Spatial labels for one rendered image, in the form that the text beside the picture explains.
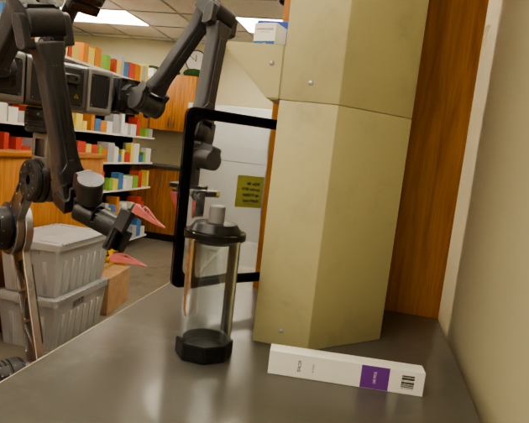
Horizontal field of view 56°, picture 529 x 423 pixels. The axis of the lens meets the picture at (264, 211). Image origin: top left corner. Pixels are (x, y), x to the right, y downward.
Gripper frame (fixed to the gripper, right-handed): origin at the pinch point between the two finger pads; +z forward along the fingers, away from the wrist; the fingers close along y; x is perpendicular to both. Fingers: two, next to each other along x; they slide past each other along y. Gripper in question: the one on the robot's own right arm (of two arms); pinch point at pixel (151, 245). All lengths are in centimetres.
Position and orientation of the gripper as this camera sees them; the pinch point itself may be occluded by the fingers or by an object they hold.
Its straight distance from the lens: 114.7
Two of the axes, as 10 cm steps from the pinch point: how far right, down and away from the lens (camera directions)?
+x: 1.2, 0.7, 9.9
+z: 8.9, 4.3, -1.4
